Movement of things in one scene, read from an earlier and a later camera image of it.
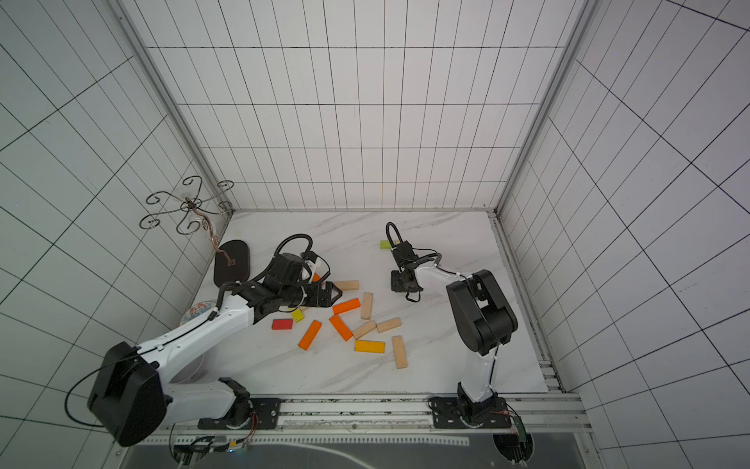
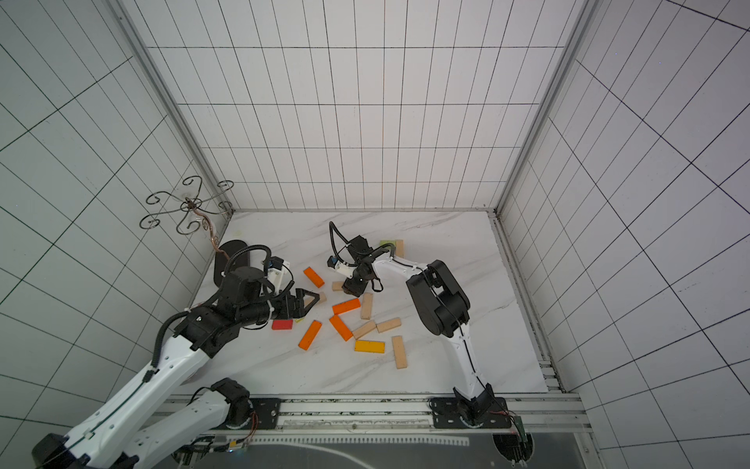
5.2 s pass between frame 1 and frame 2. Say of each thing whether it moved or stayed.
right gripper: moved
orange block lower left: stayed
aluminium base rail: stayed
